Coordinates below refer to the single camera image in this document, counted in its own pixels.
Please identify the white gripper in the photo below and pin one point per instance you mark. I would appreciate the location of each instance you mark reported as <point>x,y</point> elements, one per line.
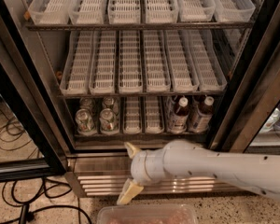
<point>139,170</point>

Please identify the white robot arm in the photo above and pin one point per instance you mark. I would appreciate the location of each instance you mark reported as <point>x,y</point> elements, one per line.
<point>257,173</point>

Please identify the bottom shelf empty tray right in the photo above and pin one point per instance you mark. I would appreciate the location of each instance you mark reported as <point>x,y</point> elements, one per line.
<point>153,115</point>

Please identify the open fridge door left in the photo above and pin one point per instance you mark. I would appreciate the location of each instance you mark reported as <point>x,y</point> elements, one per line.
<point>18,89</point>

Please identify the stainless steel fridge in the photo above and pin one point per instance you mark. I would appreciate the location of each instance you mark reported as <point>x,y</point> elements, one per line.
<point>98,164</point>

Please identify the clear plastic container on floor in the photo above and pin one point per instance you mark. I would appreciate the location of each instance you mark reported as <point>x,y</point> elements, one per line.
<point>148,214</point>

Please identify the left tea bottle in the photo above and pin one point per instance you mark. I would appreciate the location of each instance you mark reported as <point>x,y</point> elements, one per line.
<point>178,115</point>

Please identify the tea bottle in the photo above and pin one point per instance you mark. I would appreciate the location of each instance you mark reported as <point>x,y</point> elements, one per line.
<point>178,115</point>
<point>201,113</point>

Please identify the right tea bottle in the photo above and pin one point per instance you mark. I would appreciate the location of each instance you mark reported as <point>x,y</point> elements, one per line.
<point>201,113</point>

